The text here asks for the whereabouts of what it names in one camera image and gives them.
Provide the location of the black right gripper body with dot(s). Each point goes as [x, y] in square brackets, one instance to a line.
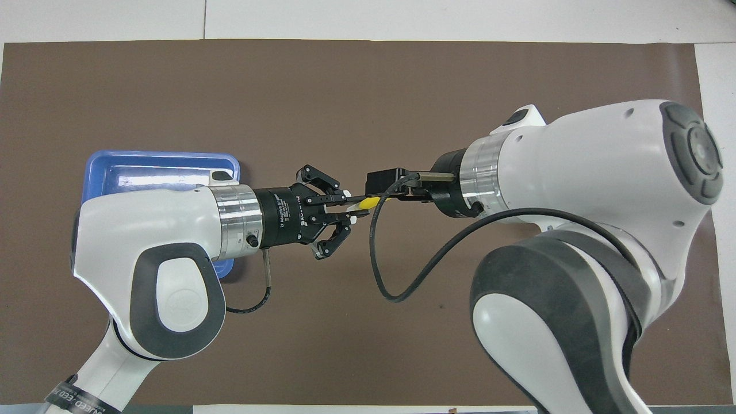
[457, 190]

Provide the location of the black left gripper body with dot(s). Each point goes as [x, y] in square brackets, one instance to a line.
[282, 215]

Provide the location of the yellow marker pen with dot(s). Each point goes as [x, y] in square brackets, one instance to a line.
[368, 203]

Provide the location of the blue plastic tray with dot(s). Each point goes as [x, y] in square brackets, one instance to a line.
[149, 164]

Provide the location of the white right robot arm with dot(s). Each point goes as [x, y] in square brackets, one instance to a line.
[575, 161]

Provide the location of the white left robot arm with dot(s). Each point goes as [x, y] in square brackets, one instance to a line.
[144, 218]

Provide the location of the brown table mat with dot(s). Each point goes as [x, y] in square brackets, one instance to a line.
[368, 86]

